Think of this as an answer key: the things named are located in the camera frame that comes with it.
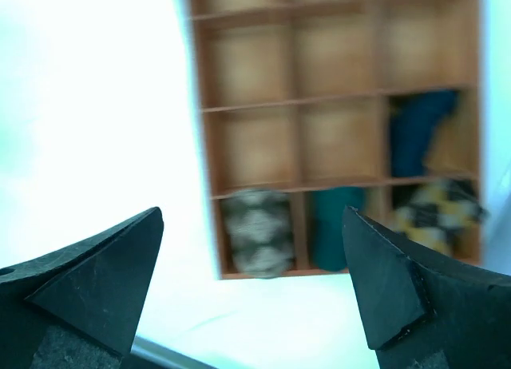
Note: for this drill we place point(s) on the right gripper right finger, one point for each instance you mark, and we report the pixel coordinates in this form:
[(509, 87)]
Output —
[(404, 289)]

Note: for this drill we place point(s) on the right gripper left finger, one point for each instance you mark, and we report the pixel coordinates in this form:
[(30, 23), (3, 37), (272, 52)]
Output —
[(95, 288)]

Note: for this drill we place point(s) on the brown argyle sock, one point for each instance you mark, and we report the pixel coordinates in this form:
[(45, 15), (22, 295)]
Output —
[(258, 224)]

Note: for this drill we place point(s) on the dark navy sock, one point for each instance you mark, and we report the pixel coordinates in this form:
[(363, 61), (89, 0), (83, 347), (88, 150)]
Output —
[(412, 128)]

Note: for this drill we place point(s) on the rolled argyle sock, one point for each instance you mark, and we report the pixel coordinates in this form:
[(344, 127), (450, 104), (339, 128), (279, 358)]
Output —
[(437, 213)]

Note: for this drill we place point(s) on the rolled teal sock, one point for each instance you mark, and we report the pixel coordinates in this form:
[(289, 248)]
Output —
[(327, 213)]

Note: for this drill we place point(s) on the orange compartment tray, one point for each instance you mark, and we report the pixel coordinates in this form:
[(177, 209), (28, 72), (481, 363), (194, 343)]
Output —
[(297, 95)]

